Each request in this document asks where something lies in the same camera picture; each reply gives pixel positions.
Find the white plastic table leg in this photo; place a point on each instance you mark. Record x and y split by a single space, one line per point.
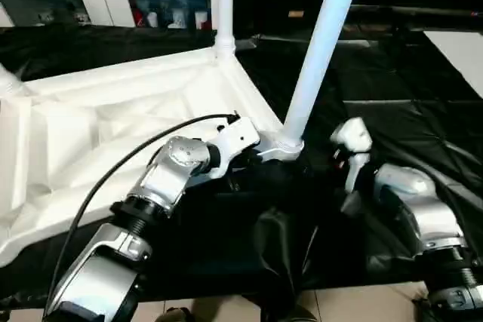
324 35
9 80
225 5

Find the white plastic table top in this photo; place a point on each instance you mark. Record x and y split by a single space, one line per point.
113 111

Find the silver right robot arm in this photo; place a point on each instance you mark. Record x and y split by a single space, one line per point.
415 201

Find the black mat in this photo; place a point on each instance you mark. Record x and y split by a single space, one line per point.
377 111

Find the small tan block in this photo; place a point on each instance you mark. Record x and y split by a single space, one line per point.
296 14

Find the white flat board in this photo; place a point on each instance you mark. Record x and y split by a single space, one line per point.
456 58

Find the black left robot foot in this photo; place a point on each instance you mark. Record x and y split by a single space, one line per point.
177 315

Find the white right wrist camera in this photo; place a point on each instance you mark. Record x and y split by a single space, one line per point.
354 137

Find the black rail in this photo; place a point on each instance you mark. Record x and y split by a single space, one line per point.
415 11

